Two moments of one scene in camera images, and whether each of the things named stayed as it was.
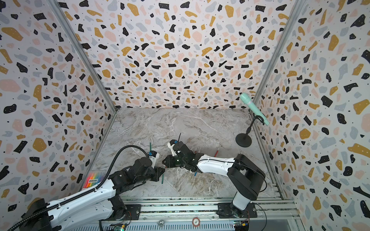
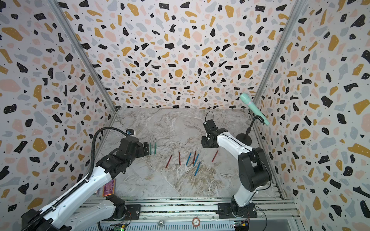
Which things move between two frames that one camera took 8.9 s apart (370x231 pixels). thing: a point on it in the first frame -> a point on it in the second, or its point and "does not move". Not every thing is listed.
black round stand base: (244, 140) does not move
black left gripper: (159, 171) -> (141, 147)
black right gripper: (171, 163) -> (205, 144)
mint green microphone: (246, 98) does not move
